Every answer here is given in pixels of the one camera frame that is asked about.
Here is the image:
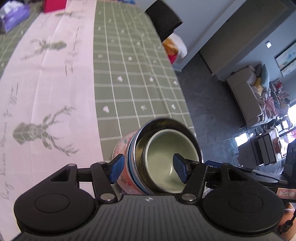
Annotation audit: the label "magenta cube box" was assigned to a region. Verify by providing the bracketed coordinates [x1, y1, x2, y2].
[43, 0, 67, 13]

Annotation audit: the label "white cloth on stool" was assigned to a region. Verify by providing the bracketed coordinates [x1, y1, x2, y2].
[170, 33, 188, 59]

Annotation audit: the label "blue packet on table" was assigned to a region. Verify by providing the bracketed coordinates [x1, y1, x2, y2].
[122, 0, 136, 4]

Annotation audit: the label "small clear glass floral plate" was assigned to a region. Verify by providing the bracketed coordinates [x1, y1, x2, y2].
[112, 131, 144, 195]

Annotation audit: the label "beige sofa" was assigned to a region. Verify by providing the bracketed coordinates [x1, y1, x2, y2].
[226, 67, 272, 127]

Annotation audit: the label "black chair right side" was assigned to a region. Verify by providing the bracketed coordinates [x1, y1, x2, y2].
[145, 0, 183, 42]

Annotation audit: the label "red orange plastic stools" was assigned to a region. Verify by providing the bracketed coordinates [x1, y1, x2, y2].
[162, 38, 181, 64]

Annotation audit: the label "pink deer table runner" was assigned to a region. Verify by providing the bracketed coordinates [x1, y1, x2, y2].
[1, 1, 103, 240]

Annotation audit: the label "green ceramic bowl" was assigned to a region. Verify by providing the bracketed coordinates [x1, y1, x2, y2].
[140, 128, 201, 194]

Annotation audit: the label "green checked tablecloth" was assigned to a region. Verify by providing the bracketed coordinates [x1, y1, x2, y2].
[93, 1, 193, 161]

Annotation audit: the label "purple tissue box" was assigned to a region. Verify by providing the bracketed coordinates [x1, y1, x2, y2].
[1, 1, 30, 34]

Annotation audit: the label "blue steel-lined bowl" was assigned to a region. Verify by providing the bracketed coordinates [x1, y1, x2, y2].
[126, 118, 204, 195]

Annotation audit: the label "person's right hand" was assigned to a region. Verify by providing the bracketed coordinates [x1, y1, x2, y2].
[277, 202, 296, 241]

